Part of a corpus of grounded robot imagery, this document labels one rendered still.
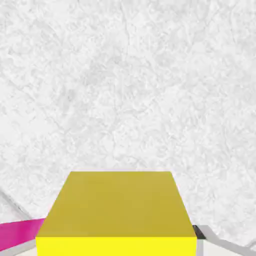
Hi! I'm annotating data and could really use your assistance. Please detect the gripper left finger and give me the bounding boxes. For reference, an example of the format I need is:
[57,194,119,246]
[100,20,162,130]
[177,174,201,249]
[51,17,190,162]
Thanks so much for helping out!
[0,239,38,256]

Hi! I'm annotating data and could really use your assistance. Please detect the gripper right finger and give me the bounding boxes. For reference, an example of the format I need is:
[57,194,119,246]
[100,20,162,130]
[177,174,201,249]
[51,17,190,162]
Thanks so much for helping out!
[191,224,256,256]

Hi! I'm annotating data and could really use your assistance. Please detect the large magenta box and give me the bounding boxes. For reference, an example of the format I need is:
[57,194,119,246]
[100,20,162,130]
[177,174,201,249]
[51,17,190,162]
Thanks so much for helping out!
[0,218,47,247]

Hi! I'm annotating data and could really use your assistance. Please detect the small yellow cube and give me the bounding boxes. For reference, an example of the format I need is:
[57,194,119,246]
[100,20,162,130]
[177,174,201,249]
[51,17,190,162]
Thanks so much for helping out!
[35,170,198,256]

